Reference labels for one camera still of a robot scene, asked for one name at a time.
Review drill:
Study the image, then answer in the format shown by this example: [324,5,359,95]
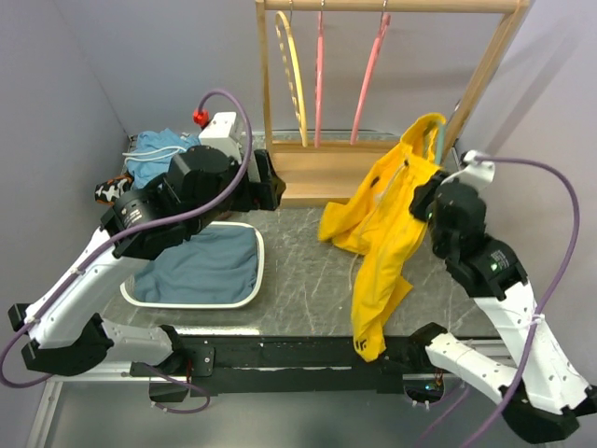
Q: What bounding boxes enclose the yellow shorts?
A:
[318,113,446,362]

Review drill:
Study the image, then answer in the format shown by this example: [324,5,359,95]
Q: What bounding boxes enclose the green hanger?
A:
[422,101,461,166]

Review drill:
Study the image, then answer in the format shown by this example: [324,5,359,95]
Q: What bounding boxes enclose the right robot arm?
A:
[408,172,596,444]

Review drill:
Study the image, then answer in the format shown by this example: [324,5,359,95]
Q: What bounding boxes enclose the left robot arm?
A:
[8,146,285,379]

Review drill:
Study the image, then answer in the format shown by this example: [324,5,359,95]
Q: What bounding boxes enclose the light blue shorts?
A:
[123,129,200,189]

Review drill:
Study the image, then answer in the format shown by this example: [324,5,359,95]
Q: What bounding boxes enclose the patterned black orange shorts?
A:
[94,132,206,208]

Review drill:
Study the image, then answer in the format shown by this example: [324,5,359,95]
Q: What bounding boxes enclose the wooden hanger rack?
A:
[256,1,531,207]

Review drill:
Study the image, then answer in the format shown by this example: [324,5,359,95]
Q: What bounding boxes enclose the yellow hanger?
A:
[274,11,308,147]

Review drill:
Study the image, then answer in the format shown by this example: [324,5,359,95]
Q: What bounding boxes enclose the pink hanger right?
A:
[350,13,391,145]

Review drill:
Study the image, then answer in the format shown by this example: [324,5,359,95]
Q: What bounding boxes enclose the pink hanger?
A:
[313,11,325,147]
[350,13,391,145]

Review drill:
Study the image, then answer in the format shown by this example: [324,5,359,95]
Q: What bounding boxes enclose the pink hanger left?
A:
[313,11,325,147]

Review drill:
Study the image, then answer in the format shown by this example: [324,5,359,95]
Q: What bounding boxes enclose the blue cloth in basket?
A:
[132,225,258,304]

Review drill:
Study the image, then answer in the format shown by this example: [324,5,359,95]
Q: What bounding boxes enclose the white laundry basket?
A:
[118,220,266,311]

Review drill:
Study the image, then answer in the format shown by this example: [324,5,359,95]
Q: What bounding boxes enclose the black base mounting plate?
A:
[130,333,449,404]

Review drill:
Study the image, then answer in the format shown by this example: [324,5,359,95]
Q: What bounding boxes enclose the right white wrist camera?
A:
[441,150,495,192]

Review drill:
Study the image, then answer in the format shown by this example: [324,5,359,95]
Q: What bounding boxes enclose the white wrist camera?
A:
[193,109,242,162]
[441,150,495,192]

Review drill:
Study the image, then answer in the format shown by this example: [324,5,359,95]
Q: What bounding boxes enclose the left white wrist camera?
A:
[193,109,242,162]

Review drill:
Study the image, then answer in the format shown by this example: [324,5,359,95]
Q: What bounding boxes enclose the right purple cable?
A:
[414,156,580,448]

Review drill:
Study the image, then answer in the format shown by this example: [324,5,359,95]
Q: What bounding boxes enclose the purple cable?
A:
[0,90,255,415]
[414,156,580,448]

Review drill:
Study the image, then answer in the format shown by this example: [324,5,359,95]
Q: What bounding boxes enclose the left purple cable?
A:
[0,90,255,415]

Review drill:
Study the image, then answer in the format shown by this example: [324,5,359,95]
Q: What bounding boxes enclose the aluminium rail frame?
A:
[28,338,480,447]

